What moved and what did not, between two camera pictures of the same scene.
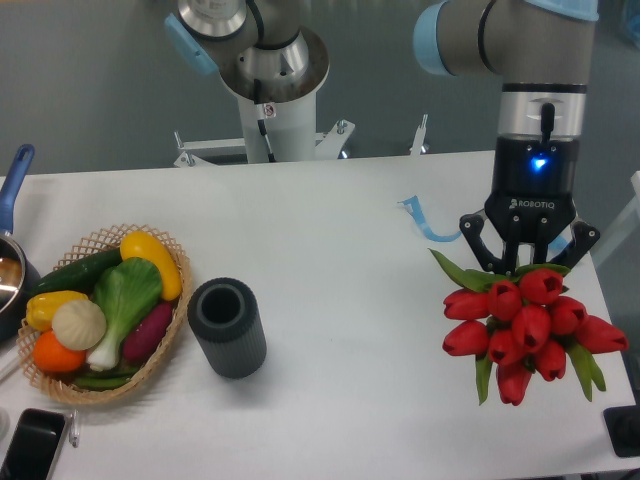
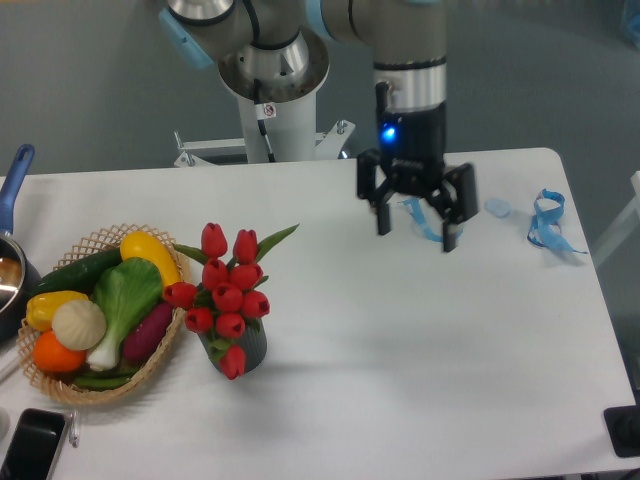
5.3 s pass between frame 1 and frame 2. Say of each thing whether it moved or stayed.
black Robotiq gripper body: moved
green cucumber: stayed
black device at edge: stayed
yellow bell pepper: stayed
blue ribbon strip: stayed
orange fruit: stayed
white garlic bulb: stayed
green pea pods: stayed
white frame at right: stayed
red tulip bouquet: moved
